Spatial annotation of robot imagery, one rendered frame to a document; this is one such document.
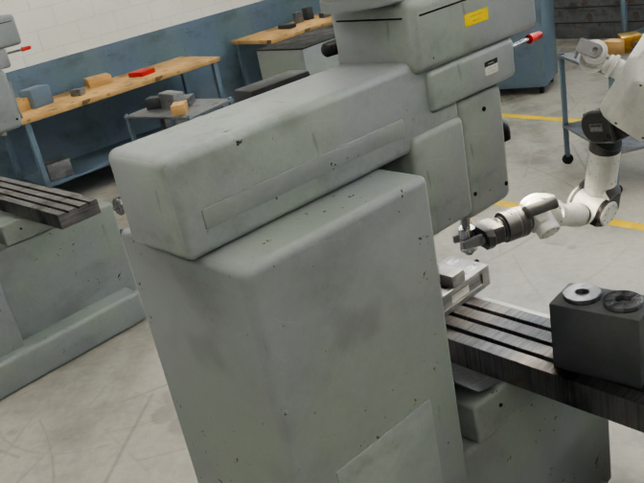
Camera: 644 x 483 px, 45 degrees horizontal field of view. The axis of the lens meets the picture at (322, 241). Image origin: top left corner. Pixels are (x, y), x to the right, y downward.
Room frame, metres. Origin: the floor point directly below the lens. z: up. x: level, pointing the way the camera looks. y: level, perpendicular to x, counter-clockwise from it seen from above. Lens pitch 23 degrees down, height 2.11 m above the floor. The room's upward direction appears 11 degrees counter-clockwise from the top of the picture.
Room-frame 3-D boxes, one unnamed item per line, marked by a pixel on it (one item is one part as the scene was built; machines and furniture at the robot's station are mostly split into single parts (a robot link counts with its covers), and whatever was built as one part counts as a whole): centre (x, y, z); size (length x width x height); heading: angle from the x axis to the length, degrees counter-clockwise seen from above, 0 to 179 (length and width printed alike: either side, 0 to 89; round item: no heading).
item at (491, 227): (1.98, -0.48, 1.20); 0.13 x 0.12 x 0.10; 16
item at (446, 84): (1.93, -0.36, 1.68); 0.34 x 0.24 x 0.10; 128
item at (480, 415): (1.95, -0.40, 0.80); 0.50 x 0.35 x 0.12; 128
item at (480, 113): (1.95, -0.39, 1.47); 0.21 x 0.19 x 0.32; 38
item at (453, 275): (2.12, -0.33, 1.03); 0.15 x 0.06 x 0.04; 40
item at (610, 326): (1.62, -0.63, 1.04); 0.22 x 0.12 x 0.20; 45
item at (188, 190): (1.64, 0.00, 1.66); 0.80 x 0.23 x 0.20; 128
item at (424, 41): (1.94, -0.38, 1.81); 0.47 x 0.26 x 0.16; 128
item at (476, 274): (2.11, -0.31, 0.99); 0.35 x 0.15 x 0.11; 130
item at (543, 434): (1.97, -0.41, 0.44); 0.81 x 0.32 x 0.60; 128
